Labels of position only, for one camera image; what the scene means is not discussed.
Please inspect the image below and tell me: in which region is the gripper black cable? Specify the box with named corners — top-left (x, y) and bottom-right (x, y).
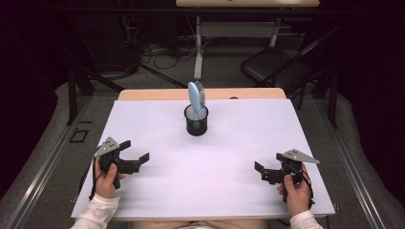
top-left (88, 156), bottom-right (104, 201)
top-left (286, 163), bottom-right (316, 211)

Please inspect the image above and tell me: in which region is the black metal crossbar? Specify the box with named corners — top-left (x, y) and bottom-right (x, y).
top-left (47, 6), bottom-right (348, 17)

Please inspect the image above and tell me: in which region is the black folding chair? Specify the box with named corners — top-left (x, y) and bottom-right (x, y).
top-left (240, 27), bottom-right (340, 111)

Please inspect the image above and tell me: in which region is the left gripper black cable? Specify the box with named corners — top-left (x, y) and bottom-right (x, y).
top-left (88, 156), bottom-right (104, 201)

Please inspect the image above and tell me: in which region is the person's right hand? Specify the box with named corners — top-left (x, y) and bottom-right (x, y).
top-left (276, 163), bottom-right (311, 218)

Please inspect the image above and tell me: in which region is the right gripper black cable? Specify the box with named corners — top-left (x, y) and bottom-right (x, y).
top-left (286, 163), bottom-right (316, 211)

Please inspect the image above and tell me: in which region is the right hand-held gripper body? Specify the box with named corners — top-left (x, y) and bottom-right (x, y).
top-left (260, 148), bottom-right (321, 204)

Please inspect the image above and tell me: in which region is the thick black floor cable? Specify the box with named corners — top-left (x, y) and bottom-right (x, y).
top-left (139, 63), bottom-right (190, 90)

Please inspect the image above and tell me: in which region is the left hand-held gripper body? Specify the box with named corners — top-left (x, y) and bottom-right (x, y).
top-left (93, 136), bottom-right (141, 191)

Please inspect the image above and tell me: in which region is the white table mat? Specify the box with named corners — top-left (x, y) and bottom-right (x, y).
top-left (70, 98), bottom-right (336, 220)

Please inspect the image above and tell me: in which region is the black mesh pen holder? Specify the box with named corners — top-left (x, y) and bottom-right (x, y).
top-left (183, 104), bottom-right (210, 137)

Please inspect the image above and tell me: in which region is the light blue hairbrush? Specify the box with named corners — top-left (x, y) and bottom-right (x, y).
top-left (186, 79), bottom-right (206, 130)

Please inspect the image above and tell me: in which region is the tangle of thin floor cables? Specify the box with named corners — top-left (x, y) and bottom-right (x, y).
top-left (139, 41), bottom-right (200, 71)

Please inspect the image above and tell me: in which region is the desk with white metal legs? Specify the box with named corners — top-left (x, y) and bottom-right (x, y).
top-left (175, 0), bottom-right (321, 81)

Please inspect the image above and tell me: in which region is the black metal stand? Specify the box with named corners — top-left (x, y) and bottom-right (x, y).
top-left (65, 63), bottom-right (125, 127)

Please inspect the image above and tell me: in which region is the grey metal floor rail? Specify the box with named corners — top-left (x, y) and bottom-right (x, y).
top-left (313, 98), bottom-right (388, 229)
top-left (0, 94), bottom-right (94, 229)

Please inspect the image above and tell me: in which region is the person's left hand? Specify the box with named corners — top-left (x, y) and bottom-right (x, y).
top-left (94, 156), bottom-right (127, 199)

